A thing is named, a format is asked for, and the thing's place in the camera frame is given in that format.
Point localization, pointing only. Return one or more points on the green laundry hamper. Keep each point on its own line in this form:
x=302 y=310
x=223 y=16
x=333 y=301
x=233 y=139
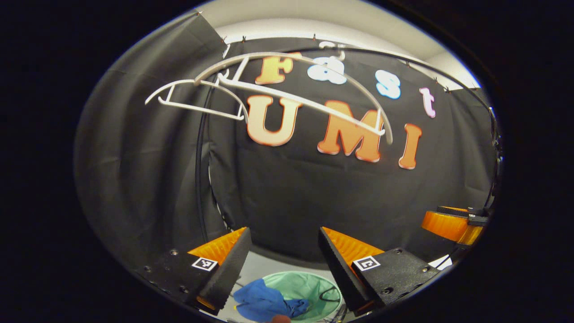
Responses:
x=305 y=287

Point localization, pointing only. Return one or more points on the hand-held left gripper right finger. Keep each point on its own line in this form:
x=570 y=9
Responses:
x=338 y=269

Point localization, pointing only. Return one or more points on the row of small black clips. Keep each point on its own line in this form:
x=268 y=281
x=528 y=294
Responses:
x=243 y=39

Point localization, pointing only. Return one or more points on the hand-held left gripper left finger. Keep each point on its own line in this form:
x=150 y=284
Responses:
x=231 y=269

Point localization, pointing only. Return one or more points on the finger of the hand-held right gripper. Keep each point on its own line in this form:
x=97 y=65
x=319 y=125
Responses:
x=444 y=226
x=473 y=233

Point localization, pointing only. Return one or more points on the white plastic hanger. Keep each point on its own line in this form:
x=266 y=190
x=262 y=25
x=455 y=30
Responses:
x=202 y=110
x=228 y=83

